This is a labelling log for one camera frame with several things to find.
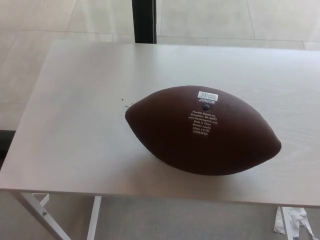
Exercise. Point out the brown junior football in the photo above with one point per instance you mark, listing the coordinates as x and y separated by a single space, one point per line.
175 140

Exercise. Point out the white upright table leg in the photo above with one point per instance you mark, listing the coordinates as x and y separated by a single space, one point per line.
93 217
287 225

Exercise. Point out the white slanted table brace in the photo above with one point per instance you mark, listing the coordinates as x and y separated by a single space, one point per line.
40 212

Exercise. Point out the dark flat floor object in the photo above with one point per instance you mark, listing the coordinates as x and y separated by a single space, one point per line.
6 147

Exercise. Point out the crumpled white paper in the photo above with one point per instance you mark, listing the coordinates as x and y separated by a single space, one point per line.
301 222

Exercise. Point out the black window frame post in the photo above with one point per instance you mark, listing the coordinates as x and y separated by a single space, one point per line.
144 20

